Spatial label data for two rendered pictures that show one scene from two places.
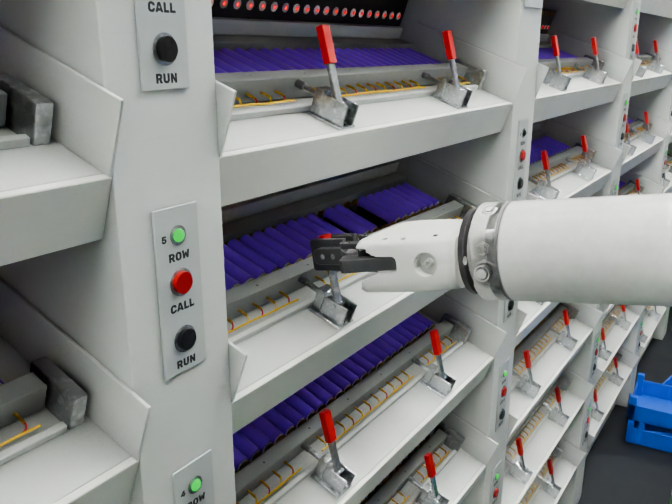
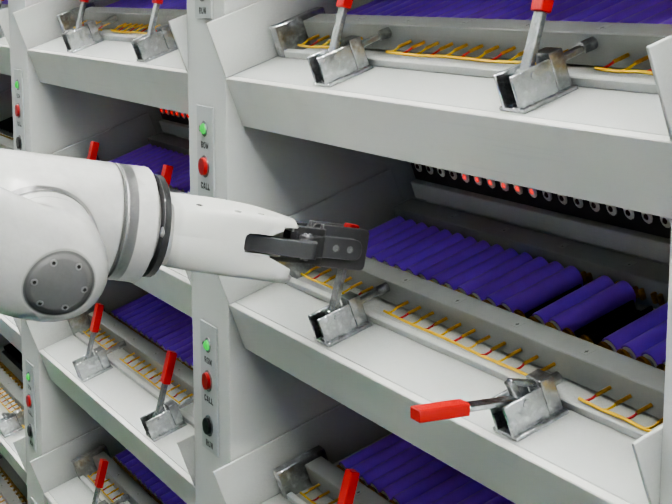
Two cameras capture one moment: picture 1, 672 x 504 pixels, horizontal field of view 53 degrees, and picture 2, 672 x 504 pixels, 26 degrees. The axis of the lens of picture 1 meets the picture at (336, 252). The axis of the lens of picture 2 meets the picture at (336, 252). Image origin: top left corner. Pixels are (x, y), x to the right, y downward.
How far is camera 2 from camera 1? 1.54 m
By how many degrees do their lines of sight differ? 115
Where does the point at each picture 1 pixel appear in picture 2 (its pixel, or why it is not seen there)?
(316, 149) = (287, 98)
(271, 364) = (269, 312)
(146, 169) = (197, 73)
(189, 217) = (209, 118)
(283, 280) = (369, 272)
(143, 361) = not seen: hidden behind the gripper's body
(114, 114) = (175, 30)
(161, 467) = (198, 306)
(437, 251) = not seen: hidden behind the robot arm
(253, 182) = (257, 113)
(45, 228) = (181, 96)
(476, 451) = not seen: outside the picture
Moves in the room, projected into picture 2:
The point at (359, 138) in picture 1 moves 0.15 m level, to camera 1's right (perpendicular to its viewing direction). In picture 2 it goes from (324, 101) to (207, 116)
